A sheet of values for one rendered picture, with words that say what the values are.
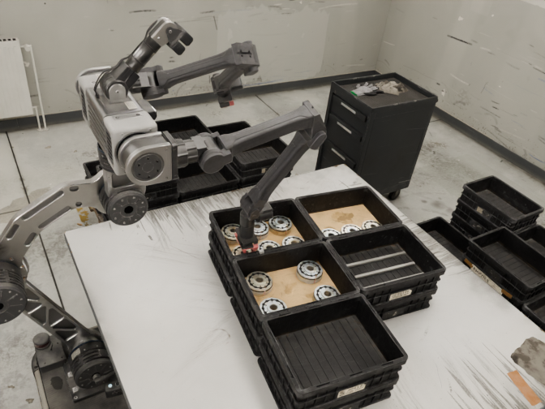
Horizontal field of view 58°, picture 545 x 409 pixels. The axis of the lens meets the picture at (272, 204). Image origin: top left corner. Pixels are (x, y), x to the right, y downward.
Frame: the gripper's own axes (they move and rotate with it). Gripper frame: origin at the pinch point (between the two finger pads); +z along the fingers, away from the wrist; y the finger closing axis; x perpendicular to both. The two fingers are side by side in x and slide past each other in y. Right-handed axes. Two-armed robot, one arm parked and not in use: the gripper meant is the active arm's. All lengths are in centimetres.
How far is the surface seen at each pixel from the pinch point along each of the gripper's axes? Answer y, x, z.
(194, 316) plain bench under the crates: -11.8, 24.4, 16.7
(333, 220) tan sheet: 15, -48, 5
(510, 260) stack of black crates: -3, -155, 43
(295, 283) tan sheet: -17.8, -14.8, 5.1
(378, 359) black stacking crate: -58, -29, 7
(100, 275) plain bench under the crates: 19, 56, 15
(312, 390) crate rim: -68, 2, -4
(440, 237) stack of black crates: 45, -150, 63
